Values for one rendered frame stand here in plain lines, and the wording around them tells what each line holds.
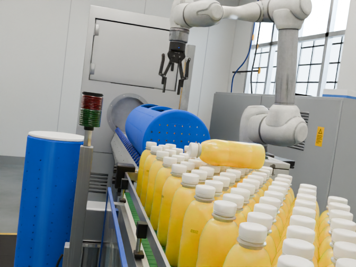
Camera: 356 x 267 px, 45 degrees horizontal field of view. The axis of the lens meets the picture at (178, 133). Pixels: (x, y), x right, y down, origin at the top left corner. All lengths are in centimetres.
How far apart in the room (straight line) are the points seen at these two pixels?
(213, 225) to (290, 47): 160
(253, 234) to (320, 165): 276
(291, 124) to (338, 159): 117
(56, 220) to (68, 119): 490
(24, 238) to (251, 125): 125
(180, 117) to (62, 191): 67
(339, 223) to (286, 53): 156
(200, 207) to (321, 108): 263
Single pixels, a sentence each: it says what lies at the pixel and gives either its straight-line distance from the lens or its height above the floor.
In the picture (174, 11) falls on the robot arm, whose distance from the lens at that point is 198.
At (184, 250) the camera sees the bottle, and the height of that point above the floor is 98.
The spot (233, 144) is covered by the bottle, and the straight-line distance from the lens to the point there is 116.
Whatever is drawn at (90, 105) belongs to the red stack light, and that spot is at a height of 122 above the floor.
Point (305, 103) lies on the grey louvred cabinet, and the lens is 355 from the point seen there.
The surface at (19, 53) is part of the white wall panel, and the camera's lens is 685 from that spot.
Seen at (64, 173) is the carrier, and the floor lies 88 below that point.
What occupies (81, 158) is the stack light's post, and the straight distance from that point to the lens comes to 129.
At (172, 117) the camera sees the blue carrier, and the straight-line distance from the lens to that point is 173.
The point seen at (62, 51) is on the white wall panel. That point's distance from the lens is 688.
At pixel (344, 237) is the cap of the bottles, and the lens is 67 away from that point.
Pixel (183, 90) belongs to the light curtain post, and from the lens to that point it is 321.
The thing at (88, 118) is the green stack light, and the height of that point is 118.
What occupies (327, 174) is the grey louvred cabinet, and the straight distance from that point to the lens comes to 327.
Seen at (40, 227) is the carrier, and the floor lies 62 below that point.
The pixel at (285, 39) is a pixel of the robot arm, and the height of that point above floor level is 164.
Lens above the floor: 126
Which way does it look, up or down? 4 degrees down
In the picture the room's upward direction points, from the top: 7 degrees clockwise
